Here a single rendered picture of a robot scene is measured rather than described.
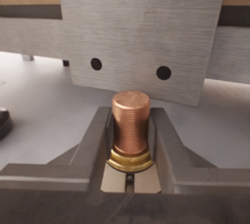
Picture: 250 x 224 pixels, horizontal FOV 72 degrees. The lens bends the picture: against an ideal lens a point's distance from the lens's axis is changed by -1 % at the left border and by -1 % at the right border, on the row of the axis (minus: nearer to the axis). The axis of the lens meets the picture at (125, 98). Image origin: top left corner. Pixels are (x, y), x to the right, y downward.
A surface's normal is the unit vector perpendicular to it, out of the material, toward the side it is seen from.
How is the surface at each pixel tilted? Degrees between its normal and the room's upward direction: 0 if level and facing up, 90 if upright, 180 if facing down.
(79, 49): 90
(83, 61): 90
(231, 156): 180
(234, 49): 90
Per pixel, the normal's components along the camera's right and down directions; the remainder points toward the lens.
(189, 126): 0.00, -0.88
